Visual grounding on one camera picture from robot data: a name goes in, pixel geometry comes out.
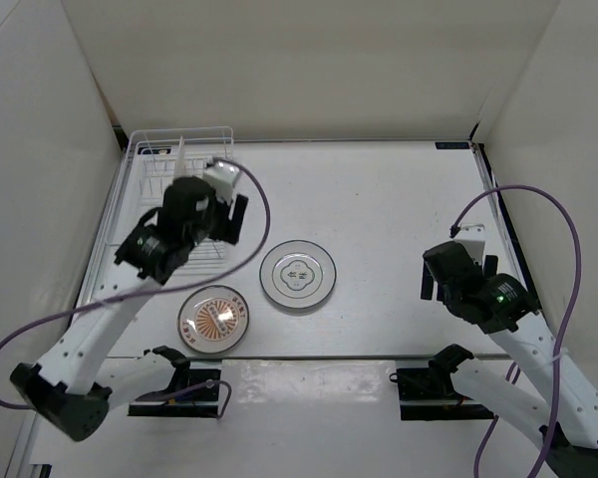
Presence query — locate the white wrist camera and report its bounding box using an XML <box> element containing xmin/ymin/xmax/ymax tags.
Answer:
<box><xmin>453</xmin><ymin>224</ymin><xmax>486</xmax><ymax>265</ymax></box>
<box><xmin>201</xmin><ymin>158</ymin><xmax>241</xmax><ymax>204</ymax></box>

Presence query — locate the white wire dish rack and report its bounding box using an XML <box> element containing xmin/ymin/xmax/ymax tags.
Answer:
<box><xmin>104</xmin><ymin>126</ymin><xmax>235</xmax><ymax>263</ymax></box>

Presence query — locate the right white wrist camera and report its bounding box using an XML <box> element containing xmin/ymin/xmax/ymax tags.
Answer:
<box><xmin>453</xmin><ymin>224</ymin><xmax>486</xmax><ymax>265</ymax></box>

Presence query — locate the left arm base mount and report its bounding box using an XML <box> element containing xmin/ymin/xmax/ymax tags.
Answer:
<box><xmin>127</xmin><ymin>346</ymin><xmax>232</xmax><ymax>419</ymax></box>

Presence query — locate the white plate orange pattern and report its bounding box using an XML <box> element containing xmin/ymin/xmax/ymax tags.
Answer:
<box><xmin>176</xmin><ymin>285</ymin><xmax>250</xmax><ymax>356</ymax></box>

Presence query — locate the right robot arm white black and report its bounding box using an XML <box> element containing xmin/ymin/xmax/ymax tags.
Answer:
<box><xmin>423</xmin><ymin>241</ymin><xmax>598</xmax><ymax>477</ymax></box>

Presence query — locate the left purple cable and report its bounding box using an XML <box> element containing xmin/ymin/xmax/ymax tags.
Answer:
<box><xmin>0</xmin><ymin>157</ymin><xmax>272</xmax><ymax>420</ymax></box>

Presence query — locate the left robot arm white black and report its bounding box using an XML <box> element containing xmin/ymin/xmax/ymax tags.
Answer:
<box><xmin>10</xmin><ymin>168</ymin><xmax>248</xmax><ymax>442</ymax></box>

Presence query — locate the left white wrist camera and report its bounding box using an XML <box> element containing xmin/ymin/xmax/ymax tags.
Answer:
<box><xmin>201</xmin><ymin>158</ymin><xmax>241</xmax><ymax>204</ymax></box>

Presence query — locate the white plate green rim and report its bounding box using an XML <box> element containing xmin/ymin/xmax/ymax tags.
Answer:
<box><xmin>259</xmin><ymin>240</ymin><xmax>338</xmax><ymax>312</ymax></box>

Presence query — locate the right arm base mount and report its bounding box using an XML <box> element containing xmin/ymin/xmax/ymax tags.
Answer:
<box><xmin>389</xmin><ymin>345</ymin><xmax>493</xmax><ymax>421</ymax></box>

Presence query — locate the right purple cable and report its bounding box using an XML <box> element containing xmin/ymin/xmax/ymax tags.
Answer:
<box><xmin>448</xmin><ymin>184</ymin><xmax>582</xmax><ymax>478</ymax></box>

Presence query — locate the purple cable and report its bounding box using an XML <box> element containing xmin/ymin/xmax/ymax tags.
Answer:
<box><xmin>0</xmin><ymin>157</ymin><xmax>272</xmax><ymax>420</ymax></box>
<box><xmin>448</xmin><ymin>184</ymin><xmax>582</xmax><ymax>478</ymax></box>

